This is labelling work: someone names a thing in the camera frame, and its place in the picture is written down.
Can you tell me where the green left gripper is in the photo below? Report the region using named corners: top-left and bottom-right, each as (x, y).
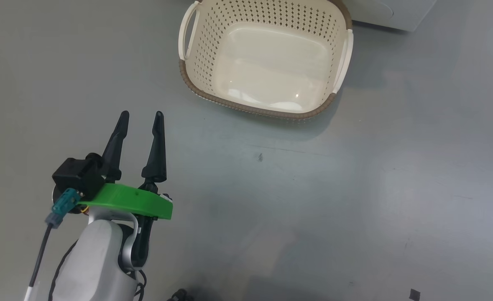
top-left (78, 110), bottom-right (174, 269)

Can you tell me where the cream perforated laundry basket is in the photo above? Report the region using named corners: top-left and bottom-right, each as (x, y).
top-left (178, 0), bottom-right (354, 121)

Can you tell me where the white washing machine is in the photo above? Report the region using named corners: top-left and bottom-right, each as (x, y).
top-left (342, 0), bottom-right (438, 32)

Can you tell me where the left teal connector camera cable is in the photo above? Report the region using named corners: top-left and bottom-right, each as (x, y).
top-left (23, 188), bottom-right (82, 301)

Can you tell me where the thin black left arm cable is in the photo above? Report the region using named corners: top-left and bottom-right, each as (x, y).
top-left (49, 240), bottom-right (79, 301)

